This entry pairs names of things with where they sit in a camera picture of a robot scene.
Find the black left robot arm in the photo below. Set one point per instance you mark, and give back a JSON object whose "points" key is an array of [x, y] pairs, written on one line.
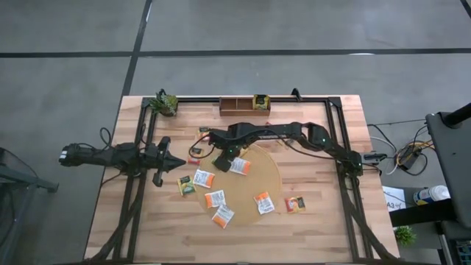
{"points": [[103, 156]]}

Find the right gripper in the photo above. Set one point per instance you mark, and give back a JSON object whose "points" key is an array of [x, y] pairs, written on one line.
{"points": [[228, 149]]}

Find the wooden three-compartment organiser box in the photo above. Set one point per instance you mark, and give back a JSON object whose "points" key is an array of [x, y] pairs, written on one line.
{"points": [[239, 113]]}

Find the dark grey cart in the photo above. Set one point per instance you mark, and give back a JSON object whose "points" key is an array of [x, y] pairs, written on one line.
{"points": [[456, 165]]}

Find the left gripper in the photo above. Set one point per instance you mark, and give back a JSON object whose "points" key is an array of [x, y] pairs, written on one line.
{"points": [[156, 158]]}

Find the black table clamp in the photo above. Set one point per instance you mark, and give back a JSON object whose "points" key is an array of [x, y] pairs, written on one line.
{"points": [[295, 94], [161, 91]]}

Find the round woven straw placemat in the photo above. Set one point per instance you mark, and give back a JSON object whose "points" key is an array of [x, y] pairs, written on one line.
{"points": [[243, 184]]}

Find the grey metal stand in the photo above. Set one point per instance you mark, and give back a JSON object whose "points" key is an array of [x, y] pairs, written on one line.
{"points": [[25, 180]]}

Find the black pole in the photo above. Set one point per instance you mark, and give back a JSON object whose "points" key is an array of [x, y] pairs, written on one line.
{"points": [[458, 116]]}

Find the black shelf board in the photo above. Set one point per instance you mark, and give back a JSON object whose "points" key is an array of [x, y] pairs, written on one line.
{"points": [[423, 215]]}

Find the black base connector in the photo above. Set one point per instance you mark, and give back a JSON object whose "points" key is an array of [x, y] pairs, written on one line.
{"points": [[373, 157]]}

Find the small potted succulent plant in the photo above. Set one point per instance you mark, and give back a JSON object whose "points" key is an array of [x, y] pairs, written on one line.
{"points": [[165, 105]]}

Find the small green potted plant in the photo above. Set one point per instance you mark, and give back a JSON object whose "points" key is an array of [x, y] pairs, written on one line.
{"points": [[404, 235]]}

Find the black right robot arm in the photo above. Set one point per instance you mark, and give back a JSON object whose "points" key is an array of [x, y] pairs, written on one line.
{"points": [[272, 131]]}

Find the white plastic bottle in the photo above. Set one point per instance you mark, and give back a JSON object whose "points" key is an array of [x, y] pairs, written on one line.
{"points": [[430, 194]]}

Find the black power brick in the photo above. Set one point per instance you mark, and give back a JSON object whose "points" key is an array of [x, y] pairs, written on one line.
{"points": [[408, 158]]}

